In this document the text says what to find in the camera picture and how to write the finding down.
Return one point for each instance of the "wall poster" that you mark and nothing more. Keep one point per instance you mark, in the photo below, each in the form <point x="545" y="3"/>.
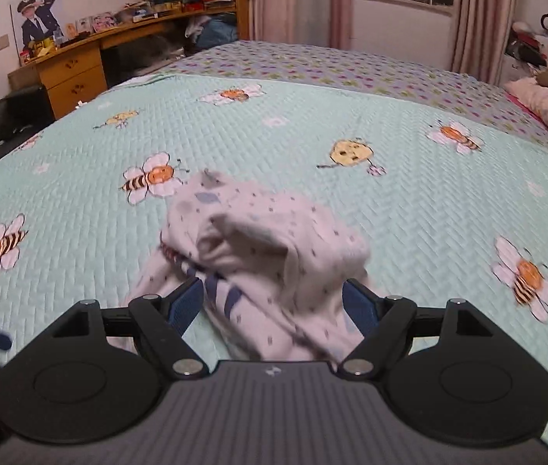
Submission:
<point x="36" y="19"/>

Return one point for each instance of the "cluttered white cabinet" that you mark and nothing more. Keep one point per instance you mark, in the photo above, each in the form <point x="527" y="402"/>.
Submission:
<point x="530" y="53"/>

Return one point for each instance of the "wooden desk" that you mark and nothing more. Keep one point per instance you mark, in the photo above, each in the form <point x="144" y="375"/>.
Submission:
<point x="72" y="65"/>

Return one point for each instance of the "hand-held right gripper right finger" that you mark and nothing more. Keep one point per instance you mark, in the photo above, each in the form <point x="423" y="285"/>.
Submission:
<point x="358" y="302"/>

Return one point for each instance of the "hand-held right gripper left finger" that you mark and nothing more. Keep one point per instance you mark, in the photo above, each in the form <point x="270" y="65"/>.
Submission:
<point x="186" y="302"/>

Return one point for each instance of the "black chair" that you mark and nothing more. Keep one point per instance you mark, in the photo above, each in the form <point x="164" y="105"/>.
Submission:
<point x="7" y="116"/>

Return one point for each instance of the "wall socket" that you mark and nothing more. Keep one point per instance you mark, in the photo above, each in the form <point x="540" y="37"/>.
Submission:
<point x="3" y="42"/>

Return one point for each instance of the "blue clothes pile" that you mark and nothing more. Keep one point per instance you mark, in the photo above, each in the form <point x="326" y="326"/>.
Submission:
<point x="218" y="31"/>

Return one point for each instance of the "black headphones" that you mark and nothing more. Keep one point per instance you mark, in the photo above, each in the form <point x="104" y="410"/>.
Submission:
<point x="547" y="22"/>

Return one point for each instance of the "mint bee print quilt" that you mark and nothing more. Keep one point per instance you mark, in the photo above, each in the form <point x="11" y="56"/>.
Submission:
<point x="400" y="213"/>

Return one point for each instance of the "white patterned long-sleeve shirt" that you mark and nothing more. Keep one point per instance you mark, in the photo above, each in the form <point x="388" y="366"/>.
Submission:
<point x="274" y="232"/>

